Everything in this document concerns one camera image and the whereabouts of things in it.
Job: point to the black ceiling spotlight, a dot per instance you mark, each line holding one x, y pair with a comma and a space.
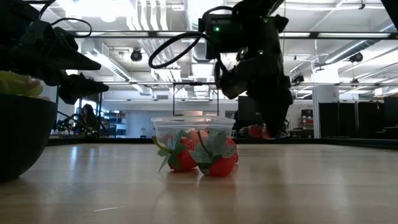
298, 79
356, 57
136, 56

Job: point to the black plant pot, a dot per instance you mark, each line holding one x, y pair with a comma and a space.
21, 140

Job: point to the black background rig frame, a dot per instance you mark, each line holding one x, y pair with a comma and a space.
196, 83

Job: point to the black partition panels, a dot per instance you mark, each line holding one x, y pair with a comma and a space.
348, 121

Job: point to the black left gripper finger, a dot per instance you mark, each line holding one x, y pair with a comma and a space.
77, 90
81, 65

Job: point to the dark screen panel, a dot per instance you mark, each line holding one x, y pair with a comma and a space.
391, 112

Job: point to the black aluminium rig frame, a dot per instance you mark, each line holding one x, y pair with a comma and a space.
109, 141

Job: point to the black overhead light beam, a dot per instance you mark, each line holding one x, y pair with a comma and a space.
314, 34

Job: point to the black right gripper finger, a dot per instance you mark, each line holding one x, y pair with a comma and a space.
278, 115
258, 105

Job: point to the clear plastic tupperware container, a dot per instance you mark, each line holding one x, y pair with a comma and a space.
192, 122

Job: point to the white pillar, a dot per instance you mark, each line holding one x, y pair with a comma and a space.
325, 93

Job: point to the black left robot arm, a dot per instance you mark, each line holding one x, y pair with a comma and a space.
15, 21

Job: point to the seated person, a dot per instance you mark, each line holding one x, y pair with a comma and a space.
88, 119

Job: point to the red toy strawberry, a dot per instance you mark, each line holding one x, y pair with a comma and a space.
186, 158
222, 168
255, 131

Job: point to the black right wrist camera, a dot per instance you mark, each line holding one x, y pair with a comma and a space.
222, 37

